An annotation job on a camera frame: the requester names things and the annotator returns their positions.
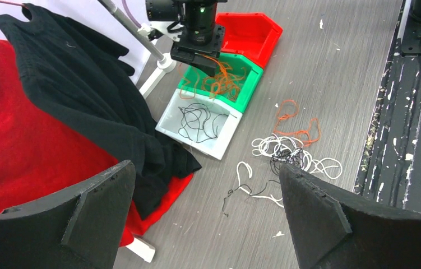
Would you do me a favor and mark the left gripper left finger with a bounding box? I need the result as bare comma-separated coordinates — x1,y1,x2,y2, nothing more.
0,160,136,268

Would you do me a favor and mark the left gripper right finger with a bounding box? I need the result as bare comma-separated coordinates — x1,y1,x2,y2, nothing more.
279,164,421,268

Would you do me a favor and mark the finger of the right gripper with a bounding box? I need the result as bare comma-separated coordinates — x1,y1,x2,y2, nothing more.
186,55,219,77

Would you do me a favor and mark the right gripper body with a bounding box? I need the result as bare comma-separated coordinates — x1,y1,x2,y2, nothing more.
170,24,225,66

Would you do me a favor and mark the orange cable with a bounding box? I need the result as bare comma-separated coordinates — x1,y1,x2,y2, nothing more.
272,99,322,148
178,55,248,103

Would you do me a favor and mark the black thin cable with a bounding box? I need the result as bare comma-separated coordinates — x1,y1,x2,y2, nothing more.
177,103,229,145

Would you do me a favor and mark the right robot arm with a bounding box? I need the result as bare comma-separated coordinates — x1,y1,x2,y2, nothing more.
145,0,225,77

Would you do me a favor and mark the white clothes rack stand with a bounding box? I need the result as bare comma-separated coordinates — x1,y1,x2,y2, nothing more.
96,0,178,263

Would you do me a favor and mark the green plastic bin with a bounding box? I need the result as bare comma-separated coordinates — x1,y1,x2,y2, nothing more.
178,53,263,113

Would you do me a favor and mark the red plastic bin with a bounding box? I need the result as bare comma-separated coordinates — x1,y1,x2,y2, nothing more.
215,13,283,69

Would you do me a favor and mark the white plastic bin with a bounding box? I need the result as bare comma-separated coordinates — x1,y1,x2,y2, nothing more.
156,89,242,160

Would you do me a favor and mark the red t-shirt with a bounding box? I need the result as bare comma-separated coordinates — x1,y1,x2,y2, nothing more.
0,40,195,246

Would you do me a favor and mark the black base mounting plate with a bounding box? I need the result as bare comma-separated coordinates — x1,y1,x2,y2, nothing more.
353,1,421,213

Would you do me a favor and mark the black t-shirt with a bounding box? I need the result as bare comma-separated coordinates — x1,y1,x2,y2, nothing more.
0,3,201,219

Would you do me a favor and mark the pink clothes hanger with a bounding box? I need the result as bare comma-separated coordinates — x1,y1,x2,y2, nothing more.
0,0,26,8

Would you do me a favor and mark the black tangled cable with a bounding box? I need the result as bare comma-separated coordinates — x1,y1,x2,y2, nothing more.
221,146,308,218

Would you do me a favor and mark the white tangled cable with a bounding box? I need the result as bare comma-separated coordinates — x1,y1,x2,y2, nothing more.
235,133,344,208

